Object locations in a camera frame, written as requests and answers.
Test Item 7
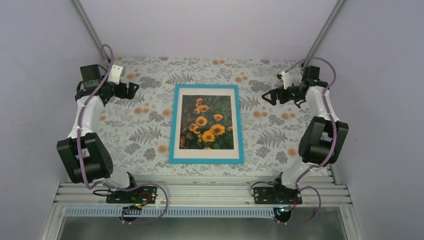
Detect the white paper mat border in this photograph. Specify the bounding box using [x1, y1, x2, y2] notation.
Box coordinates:
[173, 88, 241, 161]

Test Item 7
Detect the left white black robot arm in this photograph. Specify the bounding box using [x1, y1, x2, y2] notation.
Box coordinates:
[56, 64, 140, 203]

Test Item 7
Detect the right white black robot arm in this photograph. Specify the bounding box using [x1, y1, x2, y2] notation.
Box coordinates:
[262, 66, 349, 204]

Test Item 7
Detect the floral patterned table mat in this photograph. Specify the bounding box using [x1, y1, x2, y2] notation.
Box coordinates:
[98, 57, 312, 176]

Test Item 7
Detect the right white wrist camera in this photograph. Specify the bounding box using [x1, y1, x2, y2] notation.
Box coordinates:
[277, 70, 293, 90]

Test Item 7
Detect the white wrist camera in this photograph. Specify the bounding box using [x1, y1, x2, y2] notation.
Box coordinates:
[107, 64, 125, 85]
[277, 70, 293, 90]

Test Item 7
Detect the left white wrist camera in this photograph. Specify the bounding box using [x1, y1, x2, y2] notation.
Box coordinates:
[107, 64, 125, 85]

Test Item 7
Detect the right aluminium corner post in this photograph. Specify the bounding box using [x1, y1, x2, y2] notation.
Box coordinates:
[306, 0, 347, 58]

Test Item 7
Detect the aluminium corner post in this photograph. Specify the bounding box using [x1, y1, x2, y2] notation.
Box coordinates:
[306, 0, 347, 58]
[70, 0, 110, 63]

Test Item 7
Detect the left aluminium corner post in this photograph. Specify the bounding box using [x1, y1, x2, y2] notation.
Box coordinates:
[70, 0, 110, 63]

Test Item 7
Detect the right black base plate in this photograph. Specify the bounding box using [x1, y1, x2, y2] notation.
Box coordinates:
[253, 185, 303, 205]

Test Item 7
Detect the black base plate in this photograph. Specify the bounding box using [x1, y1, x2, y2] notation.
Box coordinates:
[106, 186, 158, 205]
[253, 185, 303, 205]

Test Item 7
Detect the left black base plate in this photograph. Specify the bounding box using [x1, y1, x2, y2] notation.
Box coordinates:
[106, 186, 158, 205]

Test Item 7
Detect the slotted grey cable duct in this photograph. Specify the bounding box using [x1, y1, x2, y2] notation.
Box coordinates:
[64, 206, 274, 219]

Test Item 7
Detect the aluminium rail base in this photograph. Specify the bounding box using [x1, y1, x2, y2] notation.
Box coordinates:
[41, 171, 363, 240]

